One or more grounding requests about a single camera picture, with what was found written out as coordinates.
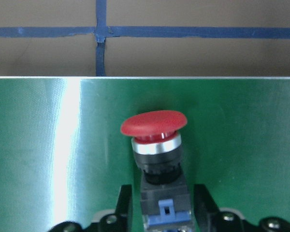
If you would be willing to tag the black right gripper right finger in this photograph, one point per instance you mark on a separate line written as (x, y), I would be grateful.
(207, 214)

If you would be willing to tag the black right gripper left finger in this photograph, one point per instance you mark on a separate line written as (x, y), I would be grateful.
(121, 219)

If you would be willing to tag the red mushroom push button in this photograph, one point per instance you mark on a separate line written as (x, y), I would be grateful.
(157, 149)

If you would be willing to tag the green conveyor belt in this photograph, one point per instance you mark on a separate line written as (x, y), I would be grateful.
(63, 157)

